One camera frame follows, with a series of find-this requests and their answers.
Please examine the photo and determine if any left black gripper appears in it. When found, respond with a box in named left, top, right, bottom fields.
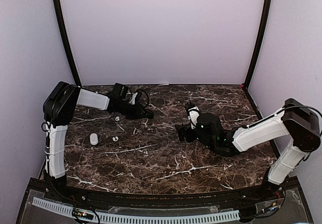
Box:
left=117, top=100, right=149, bottom=120

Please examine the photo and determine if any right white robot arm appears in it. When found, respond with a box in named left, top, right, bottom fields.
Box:
left=175, top=98, right=321, bottom=201

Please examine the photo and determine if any white earbud charging case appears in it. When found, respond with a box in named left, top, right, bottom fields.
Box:
left=90, top=133, right=99, bottom=146

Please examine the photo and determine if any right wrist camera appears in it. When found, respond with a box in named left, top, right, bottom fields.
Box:
left=185, top=102, right=200, bottom=129

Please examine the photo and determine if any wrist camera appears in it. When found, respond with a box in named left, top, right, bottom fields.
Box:
left=112, top=83, right=141, bottom=105
left=185, top=102, right=200, bottom=129

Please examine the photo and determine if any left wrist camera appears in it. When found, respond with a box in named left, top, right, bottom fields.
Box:
left=112, top=83, right=141, bottom=105

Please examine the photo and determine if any black front rail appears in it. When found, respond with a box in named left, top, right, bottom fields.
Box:
left=66, top=186, right=264, bottom=209

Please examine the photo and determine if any right black frame post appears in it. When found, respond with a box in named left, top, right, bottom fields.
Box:
left=243, top=0, right=271, bottom=91

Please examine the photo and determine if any black frame post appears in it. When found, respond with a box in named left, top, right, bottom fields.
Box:
left=53, top=0, right=82, bottom=87
left=243, top=0, right=271, bottom=91

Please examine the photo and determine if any white slotted cable duct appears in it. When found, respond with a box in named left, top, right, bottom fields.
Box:
left=32, top=197, right=240, bottom=223

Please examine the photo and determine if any left black frame post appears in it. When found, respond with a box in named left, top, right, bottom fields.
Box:
left=53, top=0, right=82, bottom=87

